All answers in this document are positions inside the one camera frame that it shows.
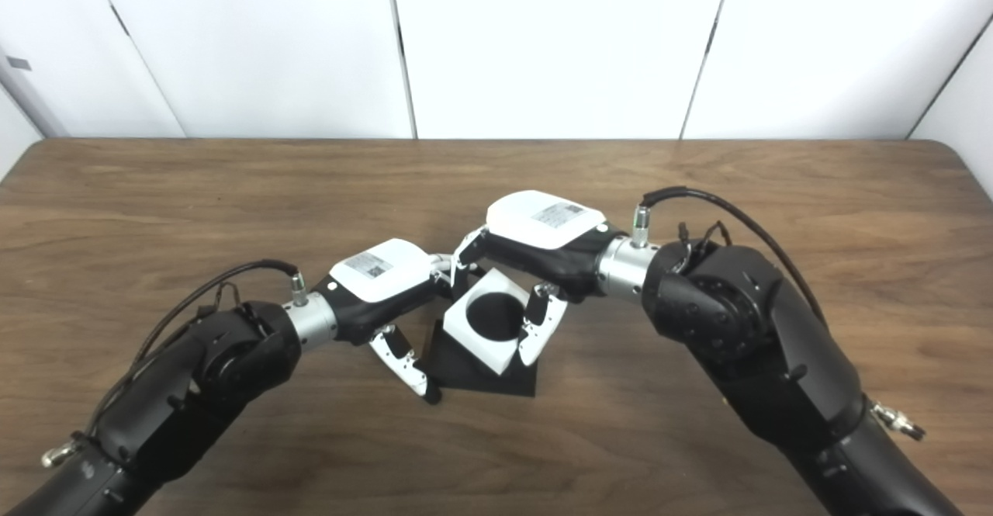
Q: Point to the small gray tag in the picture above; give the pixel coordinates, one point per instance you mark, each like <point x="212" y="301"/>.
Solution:
<point x="17" y="63"/>

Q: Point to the black cylinder peg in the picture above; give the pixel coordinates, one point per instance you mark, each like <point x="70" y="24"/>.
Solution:
<point x="473" y="376"/>

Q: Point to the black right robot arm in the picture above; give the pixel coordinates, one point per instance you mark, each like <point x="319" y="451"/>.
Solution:
<point x="760" y="330"/>

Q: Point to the white square piece with hole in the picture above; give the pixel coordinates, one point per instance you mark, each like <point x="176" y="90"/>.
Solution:
<point x="485" y="349"/>

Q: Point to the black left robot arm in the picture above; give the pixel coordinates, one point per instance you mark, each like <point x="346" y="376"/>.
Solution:
<point x="171" y="392"/>

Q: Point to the gray vertical wall post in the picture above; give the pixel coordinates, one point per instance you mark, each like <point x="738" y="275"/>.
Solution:
<point x="31" y="105"/>

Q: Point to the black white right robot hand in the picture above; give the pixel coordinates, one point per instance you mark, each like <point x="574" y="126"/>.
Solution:
<point x="543" y="225"/>

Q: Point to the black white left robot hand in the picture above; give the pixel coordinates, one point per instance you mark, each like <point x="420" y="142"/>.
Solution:
<point x="380" y="271"/>

